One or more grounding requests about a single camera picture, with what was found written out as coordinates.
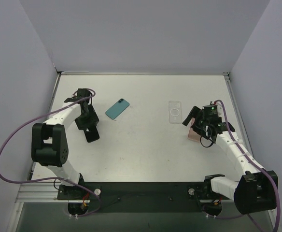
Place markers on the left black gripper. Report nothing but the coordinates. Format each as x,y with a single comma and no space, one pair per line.
87,123

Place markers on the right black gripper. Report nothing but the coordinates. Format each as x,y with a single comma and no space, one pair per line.
198,120

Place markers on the black phone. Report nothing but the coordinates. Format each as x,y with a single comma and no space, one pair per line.
91,134

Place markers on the clear phone case black insert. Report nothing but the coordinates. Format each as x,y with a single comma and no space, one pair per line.
175,112

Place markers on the teal phone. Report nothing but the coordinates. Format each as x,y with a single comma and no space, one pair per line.
119,107

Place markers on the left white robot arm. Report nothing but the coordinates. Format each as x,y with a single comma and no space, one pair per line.
49,145

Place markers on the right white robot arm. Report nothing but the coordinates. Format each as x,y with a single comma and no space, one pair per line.
256,190

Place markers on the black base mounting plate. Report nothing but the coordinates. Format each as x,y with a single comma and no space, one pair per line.
141,197

